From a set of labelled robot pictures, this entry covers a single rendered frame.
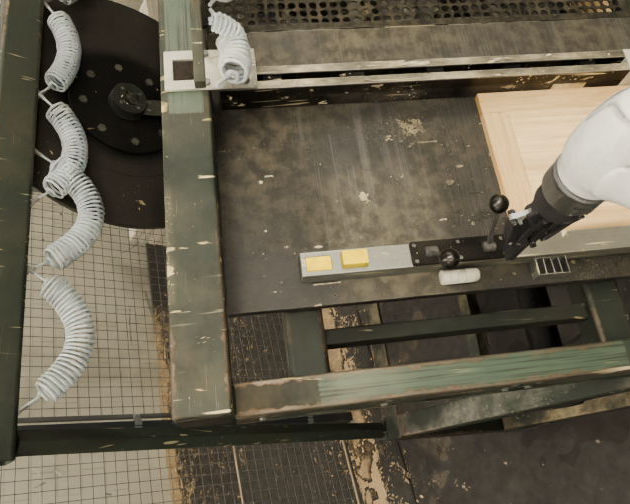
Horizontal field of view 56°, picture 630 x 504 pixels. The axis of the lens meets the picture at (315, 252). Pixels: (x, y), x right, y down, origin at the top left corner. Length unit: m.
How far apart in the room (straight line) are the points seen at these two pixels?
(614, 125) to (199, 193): 0.72
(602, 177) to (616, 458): 1.94
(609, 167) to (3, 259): 1.23
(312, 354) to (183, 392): 0.28
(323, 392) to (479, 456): 2.02
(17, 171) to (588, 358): 1.34
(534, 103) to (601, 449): 1.60
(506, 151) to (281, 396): 0.74
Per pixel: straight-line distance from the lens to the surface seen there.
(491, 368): 1.15
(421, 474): 3.30
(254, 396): 1.07
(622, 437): 2.65
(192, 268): 1.08
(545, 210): 0.96
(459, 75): 1.42
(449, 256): 1.07
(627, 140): 0.80
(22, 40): 1.84
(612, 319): 1.39
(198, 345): 1.04
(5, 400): 1.42
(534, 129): 1.47
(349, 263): 1.14
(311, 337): 1.18
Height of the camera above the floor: 2.36
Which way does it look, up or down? 36 degrees down
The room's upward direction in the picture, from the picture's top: 81 degrees counter-clockwise
